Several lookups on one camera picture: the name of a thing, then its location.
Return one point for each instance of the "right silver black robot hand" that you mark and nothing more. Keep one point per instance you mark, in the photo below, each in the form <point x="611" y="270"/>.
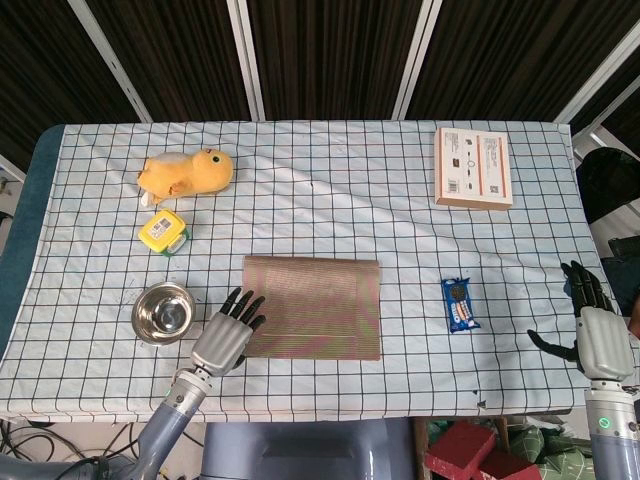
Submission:
<point x="602" y="340"/>

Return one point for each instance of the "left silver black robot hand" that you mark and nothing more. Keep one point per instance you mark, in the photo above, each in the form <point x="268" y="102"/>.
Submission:
<point x="220" y="340"/>

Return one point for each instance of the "stainless steel bowl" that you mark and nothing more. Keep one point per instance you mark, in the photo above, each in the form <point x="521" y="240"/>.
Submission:
<point x="165" y="315"/>

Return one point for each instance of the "brown woven placemat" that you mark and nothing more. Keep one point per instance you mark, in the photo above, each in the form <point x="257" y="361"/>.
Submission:
<point x="310" y="310"/>

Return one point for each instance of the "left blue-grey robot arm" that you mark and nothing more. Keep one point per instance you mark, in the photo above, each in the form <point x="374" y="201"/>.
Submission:
<point x="170" y="415"/>

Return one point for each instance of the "right silver-grey robot arm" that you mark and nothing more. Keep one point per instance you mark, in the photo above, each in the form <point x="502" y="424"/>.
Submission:
<point x="610" y="440"/>

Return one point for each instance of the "green leaf pattern cloth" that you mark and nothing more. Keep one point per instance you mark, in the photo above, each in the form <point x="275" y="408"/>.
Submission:
<point x="560" y="450"/>

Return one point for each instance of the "green container with yellow lid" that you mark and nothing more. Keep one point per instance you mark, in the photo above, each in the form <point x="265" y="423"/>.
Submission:
<point x="160" y="230"/>

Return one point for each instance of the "blue-grey robot torso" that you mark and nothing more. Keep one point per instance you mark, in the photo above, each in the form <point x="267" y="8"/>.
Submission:
<point x="300" y="450"/>

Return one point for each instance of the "blue Oreo cookie pack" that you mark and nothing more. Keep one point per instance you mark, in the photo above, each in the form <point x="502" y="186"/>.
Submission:
<point x="460" y="305"/>

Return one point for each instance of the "black chair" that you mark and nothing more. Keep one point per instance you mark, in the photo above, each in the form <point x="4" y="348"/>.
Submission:
<point x="605" y="185"/>

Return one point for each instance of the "small red box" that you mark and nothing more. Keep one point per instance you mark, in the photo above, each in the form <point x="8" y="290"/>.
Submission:
<point x="510" y="467"/>

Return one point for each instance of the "yellow duck plush toy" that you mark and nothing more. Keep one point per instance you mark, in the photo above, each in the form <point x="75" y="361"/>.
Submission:
<point x="195" y="175"/>

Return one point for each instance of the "large red box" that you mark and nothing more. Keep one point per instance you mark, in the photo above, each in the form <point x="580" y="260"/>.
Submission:
<point x="460" y="447"/>

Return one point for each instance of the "white black checked tablecloth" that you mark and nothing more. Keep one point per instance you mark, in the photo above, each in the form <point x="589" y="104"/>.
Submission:
<point x="350" y="200"/>

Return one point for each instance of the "white orange cardboard box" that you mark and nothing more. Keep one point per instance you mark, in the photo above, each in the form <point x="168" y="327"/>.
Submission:
<point x="472" y="167"/>

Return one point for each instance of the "white partition post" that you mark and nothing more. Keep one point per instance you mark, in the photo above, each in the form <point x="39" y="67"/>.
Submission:
<point x="597" y="67"/>
<point x="247" y="60"/>
<point x="115" y="62"/>
<point x="415" y="60"/>

